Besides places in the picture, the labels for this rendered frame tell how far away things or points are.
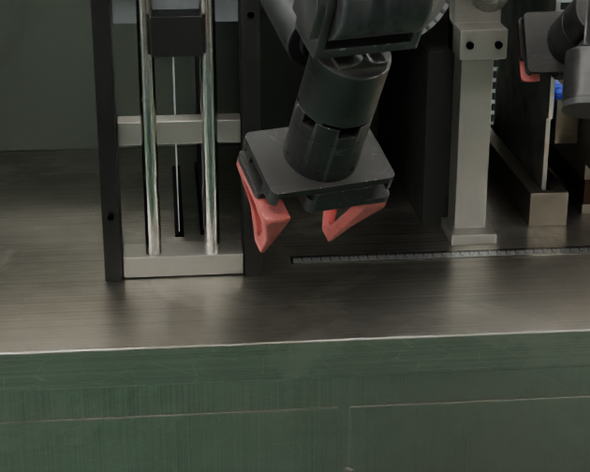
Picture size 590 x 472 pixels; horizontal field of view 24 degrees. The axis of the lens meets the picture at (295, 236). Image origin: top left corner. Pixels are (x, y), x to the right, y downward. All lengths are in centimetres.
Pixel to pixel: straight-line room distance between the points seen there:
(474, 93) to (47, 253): 49
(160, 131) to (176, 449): 31
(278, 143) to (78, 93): 81
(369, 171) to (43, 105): 86
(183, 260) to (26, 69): 50
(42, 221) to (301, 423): 43
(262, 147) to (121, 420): 39
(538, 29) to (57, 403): 62
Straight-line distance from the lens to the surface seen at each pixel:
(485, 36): 143
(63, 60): 181
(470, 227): 151
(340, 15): 90
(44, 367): 126
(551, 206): 155
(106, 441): 133
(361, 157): 104
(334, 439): 134
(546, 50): 145
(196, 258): 139
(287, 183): 100
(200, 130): 136
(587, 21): 135
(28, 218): 159
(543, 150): 156
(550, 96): 153
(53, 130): 183
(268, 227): 102
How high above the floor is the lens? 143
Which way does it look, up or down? 21 degrees down
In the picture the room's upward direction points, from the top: straight up
